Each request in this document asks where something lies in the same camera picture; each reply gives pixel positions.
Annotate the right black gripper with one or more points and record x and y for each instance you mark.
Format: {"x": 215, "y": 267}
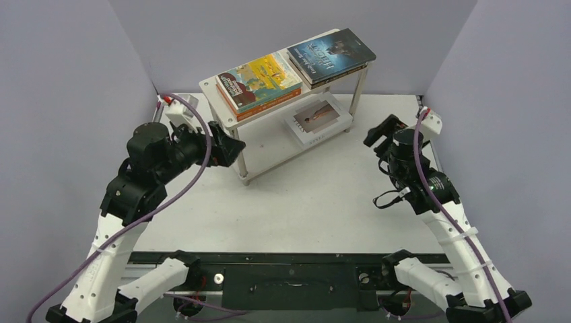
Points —
{"x": 384, "y": 137}

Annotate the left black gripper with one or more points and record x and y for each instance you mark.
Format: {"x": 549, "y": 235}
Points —
{"x": 225, "y": 149}

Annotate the orange 78-storey treehouse book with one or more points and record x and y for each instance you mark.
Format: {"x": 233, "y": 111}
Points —
{"x": 260, "y": 108}

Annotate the white style magazine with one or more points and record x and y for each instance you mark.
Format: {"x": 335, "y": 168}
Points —
{"x": 317, "y": 119}

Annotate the yellow red paperback book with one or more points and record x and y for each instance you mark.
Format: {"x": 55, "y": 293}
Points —
{"x": 258, "y": 82}

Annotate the black blue treehouse book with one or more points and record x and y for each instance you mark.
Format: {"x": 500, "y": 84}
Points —
{"x": 316, "y": 75}

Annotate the dark blue paperback book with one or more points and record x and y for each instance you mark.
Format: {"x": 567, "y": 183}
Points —
{"x": 339, "y": 49}

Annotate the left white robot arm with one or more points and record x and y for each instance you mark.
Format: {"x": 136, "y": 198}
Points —
{"x": 157, "y": 154}

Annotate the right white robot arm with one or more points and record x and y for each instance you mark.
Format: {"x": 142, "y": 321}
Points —
{"x": 478, "y": 292}

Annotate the white two-tier shelf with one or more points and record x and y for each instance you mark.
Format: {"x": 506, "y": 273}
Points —
{"x": 268, "y": 142}

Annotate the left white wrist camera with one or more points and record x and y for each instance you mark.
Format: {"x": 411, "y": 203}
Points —
{"x": 177, "y": 113}

